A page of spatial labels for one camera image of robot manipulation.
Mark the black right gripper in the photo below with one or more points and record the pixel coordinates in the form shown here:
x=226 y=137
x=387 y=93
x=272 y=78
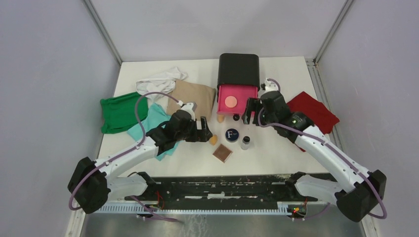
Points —
x=253 y=104

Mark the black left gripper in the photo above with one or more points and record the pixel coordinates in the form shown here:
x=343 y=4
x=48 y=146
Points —
x=202 y=135

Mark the pink top drawer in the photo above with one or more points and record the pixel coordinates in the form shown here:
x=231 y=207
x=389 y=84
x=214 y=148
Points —
x=242 y=94

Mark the pink round powder puff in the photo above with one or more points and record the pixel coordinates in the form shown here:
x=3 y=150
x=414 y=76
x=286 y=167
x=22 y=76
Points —
x=230 y=102

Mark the dark blue round jar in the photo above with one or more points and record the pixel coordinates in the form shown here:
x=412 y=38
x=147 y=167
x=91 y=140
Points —
x=232 y=135

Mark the brown square eyeshadow compact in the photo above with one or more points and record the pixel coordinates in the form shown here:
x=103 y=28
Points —
x=222 y=153

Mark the small clear black-capped bottle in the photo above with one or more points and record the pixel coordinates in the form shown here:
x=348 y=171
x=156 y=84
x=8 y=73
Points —
x=245 y=143

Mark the black pink drawer organizer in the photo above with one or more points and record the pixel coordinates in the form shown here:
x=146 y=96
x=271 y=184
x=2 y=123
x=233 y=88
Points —
x=238 y=69

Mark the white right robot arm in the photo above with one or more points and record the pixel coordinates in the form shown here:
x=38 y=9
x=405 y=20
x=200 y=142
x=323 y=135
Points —
x=355 y=191

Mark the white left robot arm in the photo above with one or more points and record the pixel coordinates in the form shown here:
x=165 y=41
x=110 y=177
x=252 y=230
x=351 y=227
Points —
x=95 y=182

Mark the orange teardrop makeup sponge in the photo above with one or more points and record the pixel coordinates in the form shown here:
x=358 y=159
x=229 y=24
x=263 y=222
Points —
x=213 y=140

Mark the peach gourd makeup sponge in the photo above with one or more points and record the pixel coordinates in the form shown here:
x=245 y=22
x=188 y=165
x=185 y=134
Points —
x=220 y=118

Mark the beige folded cloth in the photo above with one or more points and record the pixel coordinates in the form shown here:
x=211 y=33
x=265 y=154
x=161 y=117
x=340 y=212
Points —
x=202 y=95

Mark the teal cloth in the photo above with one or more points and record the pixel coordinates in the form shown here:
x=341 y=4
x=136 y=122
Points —
x=156 y=115

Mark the white crumpled cloth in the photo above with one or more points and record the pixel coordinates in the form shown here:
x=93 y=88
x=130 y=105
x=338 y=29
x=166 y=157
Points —
x=163 y=82

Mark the red cloth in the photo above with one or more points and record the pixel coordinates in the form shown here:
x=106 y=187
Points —
x=315 y=110

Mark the green cloth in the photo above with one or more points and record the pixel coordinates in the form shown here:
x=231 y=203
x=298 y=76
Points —
x=121 y=113

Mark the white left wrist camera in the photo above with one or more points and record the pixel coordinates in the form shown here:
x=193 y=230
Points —
x=190 y=107

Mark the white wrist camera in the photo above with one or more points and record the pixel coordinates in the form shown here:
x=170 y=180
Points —
x=190 y=107
x=270 y=85

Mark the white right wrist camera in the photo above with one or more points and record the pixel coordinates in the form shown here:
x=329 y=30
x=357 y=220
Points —
x=270 y=85

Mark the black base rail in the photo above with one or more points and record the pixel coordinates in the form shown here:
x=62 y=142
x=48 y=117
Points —
x=222 y=192

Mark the white slotted cable duct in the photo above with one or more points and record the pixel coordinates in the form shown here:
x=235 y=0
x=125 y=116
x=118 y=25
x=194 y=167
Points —
x=281 y=209

